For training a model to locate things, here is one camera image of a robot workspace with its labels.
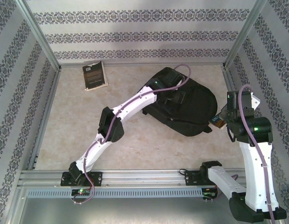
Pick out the black backpack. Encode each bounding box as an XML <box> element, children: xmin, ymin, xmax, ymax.
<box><xmin>142</xmin><ymin>67</ymin><xmax>218</xmax><ymax>138</ymax></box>

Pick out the teal and brown book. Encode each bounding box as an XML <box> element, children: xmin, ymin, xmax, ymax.
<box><xmin>209</xmin><ymin>114</ymin><xmax>227</xmax><ymax>130</ymax></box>

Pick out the black paperback with torn corner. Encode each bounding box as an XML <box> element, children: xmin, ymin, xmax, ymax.
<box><xmin>82</xmin><ymin>61</ymin><xmax>110</xmax><ymax>91</ymax></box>

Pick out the grey metal panel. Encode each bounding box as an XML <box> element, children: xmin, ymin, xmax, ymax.
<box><xmin>18</xmin><ymin>197</ymin><xmax>275</xmax><ymax>224</ymax></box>

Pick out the circuit board with green light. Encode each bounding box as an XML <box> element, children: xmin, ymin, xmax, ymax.
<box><xmin>71</xmin><ymin>188</ymin><xmax>91</xmax><ymax>196</ymax></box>

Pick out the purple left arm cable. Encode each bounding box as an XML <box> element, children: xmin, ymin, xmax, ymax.
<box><xmin>71</xmin><ymin>64</ymin><xmax>192</xmax><ymax>206</ymax></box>

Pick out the aluminium table edge rail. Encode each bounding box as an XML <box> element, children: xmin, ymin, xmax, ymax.
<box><xmin>222</xmin><ymin>67</ymin><xmax>270</xmax><ymax>171</ymax></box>
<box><xmin>28</xmin><ymin>69</ymin><xmax>62</xmax><ymax>171</ymax></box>
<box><xmin>58</xmin><ymin>62</ymin><xmax>227</xmax><ymax>68</ymax></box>

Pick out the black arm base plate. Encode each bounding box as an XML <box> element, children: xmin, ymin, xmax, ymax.
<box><xmin>60</xmin><ymin>171</ymin><xmax>103</xmax><ymax>187</ymax></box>
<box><xmin>184</xmin><ymin>169</ymin><xmax>217</xmax><ymax>187</ymax></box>

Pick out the aluminium frame post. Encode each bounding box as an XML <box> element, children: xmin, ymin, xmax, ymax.
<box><xmin>15</xmin><ymin>0</ymin><xmax>62</xmax><ymax>72</ymax></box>
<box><xmin>222</xmin><ymin>0</ymin><xmax>268</xmax><ymax>70</ymax></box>

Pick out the wide aluminium base rail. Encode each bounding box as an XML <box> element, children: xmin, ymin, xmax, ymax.
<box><xmin>20</xmin><ymin>169</ymin><xmax>269</xmax><ymax>187</ymax></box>

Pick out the slotted grey cable duct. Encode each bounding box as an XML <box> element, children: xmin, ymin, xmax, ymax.
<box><xmin>26</xmin><ymin>188</ymin><xmax>217</xmax><ymax>198</ymax></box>

